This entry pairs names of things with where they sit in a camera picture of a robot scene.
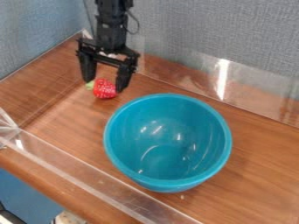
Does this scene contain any blue plastic bowl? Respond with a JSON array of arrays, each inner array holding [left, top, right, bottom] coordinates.
[[102, 94, 232, 193]]

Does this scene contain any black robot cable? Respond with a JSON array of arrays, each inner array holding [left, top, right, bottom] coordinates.
[[125, 8, 141, 35]]

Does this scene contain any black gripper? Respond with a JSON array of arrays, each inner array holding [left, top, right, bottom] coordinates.
[[76, 14, 140, 93]]

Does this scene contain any clear acrylic barrier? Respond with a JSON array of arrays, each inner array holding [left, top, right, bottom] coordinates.
[[126, 35, 299, 129], [0, 108, 203, 224]]

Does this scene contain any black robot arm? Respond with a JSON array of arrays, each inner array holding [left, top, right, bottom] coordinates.
[[76, 0, 140, 93]]

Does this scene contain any clear acrylic corner bracket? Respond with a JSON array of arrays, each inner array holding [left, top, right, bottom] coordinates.
[[81, 29, 96, 46]]

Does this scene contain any clear acrylic back barrier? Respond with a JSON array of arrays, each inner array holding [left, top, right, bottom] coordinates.
[[126, 35, 299, 129]]

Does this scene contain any red toy strawberry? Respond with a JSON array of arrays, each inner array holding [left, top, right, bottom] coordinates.
[[85, 78, 117, 99]]

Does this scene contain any clear acrylic front barrier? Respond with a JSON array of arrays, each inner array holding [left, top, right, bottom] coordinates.
[[0, 108, 203, 224]]

